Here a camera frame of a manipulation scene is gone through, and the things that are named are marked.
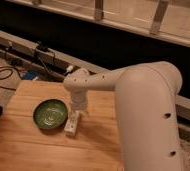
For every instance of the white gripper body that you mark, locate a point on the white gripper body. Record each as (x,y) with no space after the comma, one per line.
(78,100)

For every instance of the white plastic bottle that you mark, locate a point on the white plastic bottle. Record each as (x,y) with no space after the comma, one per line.
(72,123)

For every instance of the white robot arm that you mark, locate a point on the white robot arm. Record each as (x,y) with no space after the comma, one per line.
(145,111)

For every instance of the green ceramic bowl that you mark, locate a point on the green ceramic bowl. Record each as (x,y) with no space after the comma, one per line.
(50,114)

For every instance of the blue object on floor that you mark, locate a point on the blue object on floor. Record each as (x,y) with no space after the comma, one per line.
(29,75)

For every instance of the wooden rail along floor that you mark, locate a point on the wooden rail along floor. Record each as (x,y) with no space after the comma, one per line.
(54,57)

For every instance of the black clamp on rail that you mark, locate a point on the black clamp on rail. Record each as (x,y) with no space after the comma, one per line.
(41,47)

